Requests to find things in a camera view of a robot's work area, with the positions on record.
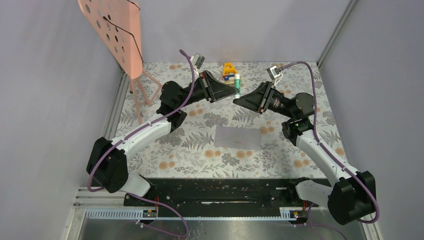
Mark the white slotted cable duct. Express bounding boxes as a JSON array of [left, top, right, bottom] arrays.
[[84, 207, 301, 221]]

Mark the purple cable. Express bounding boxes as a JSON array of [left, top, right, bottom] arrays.
[[279, 61, 381, 240], [86, 49, 196, 239]]

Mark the floral patterned table mat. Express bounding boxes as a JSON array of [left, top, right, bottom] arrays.
[[115, 62, 347, 179]]

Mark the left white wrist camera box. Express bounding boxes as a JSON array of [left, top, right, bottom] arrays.
[[190, 53, 205, 76]]

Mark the green white glue stick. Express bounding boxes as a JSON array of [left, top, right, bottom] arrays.
[[234, 73, 241, 99]]

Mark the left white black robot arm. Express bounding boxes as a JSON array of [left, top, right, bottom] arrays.
[[86, 70, 240, 206]]

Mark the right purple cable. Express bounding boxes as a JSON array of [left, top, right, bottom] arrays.
[[279, 61, 381, 240]]

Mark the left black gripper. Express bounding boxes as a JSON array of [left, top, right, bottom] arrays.
[[177, 70, 240, 109]]

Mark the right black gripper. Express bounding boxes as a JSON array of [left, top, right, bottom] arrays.
[[233, 81, 296, 120]]

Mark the pink perforated music stand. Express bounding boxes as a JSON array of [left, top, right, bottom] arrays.
[[77, 0, 163, 124]]

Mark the yellow blue toy car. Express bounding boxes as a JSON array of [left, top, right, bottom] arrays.
[[222, 62, 238, 86]]

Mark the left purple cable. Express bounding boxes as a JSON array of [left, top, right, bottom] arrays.
[[86, 49, 196, 239]]

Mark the grey lavender envelope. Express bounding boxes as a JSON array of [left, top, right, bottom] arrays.
[[214, 126, 262, 151]]

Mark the black cord on stand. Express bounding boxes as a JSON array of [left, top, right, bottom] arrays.
[[102, 0, 145, 65]]

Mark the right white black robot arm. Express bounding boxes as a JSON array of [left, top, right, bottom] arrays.
[[233, 81, 380, 225]]

